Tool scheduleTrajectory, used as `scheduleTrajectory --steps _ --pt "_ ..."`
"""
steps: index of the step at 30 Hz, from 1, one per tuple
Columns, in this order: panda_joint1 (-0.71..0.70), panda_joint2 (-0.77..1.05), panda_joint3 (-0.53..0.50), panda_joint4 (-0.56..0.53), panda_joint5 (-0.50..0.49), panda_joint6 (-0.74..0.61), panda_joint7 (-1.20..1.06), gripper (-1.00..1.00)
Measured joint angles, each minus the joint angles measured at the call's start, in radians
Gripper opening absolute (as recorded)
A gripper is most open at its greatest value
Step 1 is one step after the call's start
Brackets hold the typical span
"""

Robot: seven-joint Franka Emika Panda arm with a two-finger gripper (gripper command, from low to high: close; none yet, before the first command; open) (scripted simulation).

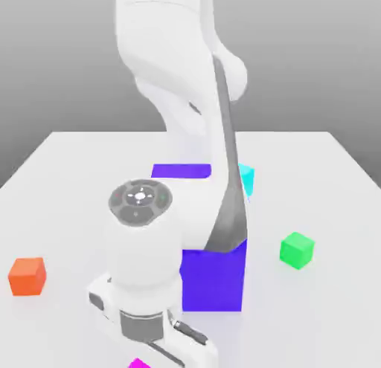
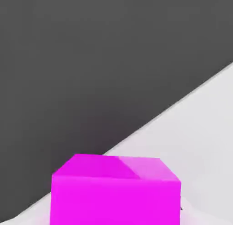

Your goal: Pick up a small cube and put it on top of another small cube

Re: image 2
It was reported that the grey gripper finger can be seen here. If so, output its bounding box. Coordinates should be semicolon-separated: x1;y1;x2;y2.
180;196;191;225

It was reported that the small magenta cube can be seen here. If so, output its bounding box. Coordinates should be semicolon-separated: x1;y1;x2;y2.
50;153;182;225

